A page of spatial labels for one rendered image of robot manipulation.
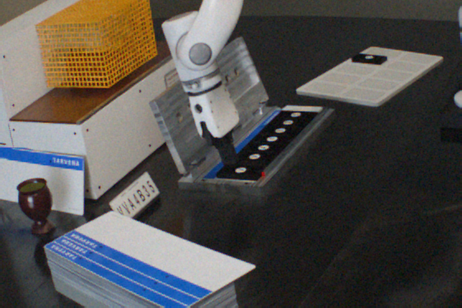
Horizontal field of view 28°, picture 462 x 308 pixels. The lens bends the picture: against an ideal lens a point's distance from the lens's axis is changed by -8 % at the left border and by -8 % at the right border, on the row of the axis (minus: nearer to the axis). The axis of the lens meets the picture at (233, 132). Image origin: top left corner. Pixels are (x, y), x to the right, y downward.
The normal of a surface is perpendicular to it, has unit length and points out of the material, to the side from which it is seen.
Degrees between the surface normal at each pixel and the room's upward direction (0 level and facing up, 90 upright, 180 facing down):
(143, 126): 90
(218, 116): 78
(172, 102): 74
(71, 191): 69
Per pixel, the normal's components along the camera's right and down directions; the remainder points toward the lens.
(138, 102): 0.89, 0.04
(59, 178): -0.51, 0.04
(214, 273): -0.14, -0.92
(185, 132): 0.81, -0.22
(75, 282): -0.71, 0.36
